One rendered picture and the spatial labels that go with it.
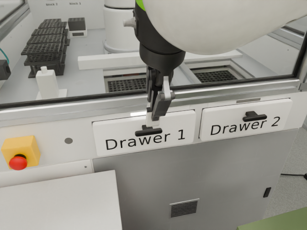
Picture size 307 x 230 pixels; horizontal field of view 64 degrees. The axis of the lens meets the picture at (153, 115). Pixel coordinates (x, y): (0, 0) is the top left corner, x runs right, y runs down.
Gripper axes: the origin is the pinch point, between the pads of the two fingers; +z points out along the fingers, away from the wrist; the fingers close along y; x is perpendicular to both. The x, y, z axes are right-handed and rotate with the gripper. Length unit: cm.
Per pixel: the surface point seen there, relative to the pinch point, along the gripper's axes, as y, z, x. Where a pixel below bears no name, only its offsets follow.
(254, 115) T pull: -4.2, 12.0, 32.0
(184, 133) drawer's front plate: -4.6, 17.9, 12.0
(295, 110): -7, 17, 50
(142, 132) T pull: -3.2, 11.8, -1.2
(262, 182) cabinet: 5, 48, 48
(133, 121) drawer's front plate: -7.1, 11.6, -3.2
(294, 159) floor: -27, 117, 125
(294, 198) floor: 2, 107, 101
